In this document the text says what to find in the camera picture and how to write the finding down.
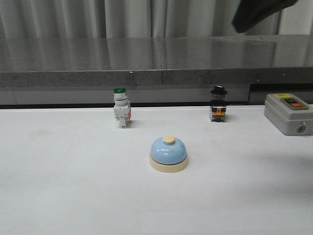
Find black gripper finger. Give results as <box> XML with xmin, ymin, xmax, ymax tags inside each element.
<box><xmin>232</xmin><ymin>0</ymin><xmax>297</xmax><ymax>33</ymax></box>

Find light blue call bell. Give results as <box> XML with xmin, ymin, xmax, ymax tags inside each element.
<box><xmin>149</xmin><ymin>135</ymin><xmax>188</xmax><ymax>173</ymax></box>

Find grey stone counter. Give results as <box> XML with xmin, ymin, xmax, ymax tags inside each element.
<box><xmin>0</xmin><ymin>35</ymin><xmax>313</xmax><ymax>106</ymax></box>

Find grey curtain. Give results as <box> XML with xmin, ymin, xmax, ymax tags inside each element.
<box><xmin>0</xmin><ymin>0</ymin><xmax>313</xmax><ymax>40</ymax></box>

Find black selector switch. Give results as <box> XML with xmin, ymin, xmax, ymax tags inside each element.
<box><xmin>209</xmin><ymin>85</ymin><xmax>227</xmax><ymax>122</ymax></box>

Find grey start stop switch box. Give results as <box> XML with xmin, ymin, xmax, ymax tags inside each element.
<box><xmin>264</xmin><ymin>94</ymin><xmax>313</xmax><ymax>136</ymax></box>

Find green pushbutton switch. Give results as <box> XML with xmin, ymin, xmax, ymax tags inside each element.
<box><xmin>113</xmin><ymin>87</ymin><xmax>132</xmax><ymax>128</ymax></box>

